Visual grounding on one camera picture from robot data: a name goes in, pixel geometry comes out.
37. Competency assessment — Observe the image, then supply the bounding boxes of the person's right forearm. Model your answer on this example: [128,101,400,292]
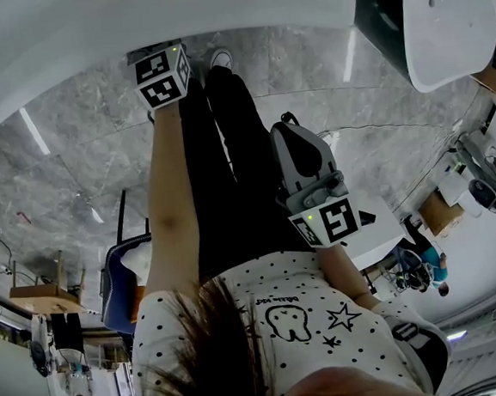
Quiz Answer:
[314,237,382,315]

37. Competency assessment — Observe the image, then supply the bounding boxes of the person's black trousers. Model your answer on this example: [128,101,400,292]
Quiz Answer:
[175,58,320,284]

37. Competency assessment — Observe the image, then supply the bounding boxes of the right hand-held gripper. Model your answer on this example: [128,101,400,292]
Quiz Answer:
[268,113,380,253]

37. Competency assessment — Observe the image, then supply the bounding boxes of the person's white polka-dot shirt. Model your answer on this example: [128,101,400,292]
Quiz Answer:
[122,237,437,396]

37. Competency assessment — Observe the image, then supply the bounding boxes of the blue chair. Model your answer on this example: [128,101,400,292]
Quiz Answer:
[90,188,162,338]

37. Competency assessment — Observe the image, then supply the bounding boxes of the grey robot device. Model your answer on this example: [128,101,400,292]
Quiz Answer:
[453,130,496,218]

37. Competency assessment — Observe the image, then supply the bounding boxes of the wooden stool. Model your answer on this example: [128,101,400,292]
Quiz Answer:
[5,247,90,319]

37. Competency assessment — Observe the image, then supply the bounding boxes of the white bathtub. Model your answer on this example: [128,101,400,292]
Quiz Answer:
[351,0,496,101]

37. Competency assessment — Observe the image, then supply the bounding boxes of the orange cushion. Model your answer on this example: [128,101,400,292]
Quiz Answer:
[128,285,150,325]

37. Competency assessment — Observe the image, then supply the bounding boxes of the person's black backpack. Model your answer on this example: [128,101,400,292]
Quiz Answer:
[390,317,455,396]

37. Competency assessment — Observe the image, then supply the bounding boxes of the person's left forearm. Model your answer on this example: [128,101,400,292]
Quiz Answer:
[129,101,206,296]

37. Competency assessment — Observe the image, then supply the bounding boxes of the person's right white shoe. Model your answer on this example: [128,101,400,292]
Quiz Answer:
[207,46,235,73]

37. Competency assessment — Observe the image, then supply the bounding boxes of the white grey device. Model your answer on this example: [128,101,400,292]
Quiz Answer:
[27,313,58,380]

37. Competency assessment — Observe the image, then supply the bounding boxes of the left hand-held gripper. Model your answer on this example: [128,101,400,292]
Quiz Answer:
[126,40,197,114]

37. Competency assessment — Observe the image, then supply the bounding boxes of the white table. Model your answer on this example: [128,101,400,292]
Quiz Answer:
[340,194,410,272]

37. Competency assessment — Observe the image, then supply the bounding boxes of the small cardboard box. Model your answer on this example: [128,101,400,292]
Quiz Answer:
[415,189,468,239]

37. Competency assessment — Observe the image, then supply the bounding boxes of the white cushion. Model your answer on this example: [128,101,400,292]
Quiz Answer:
[119,242,156,287]

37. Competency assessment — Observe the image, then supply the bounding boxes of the person's head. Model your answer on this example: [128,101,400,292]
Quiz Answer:
[266,356,438,396]

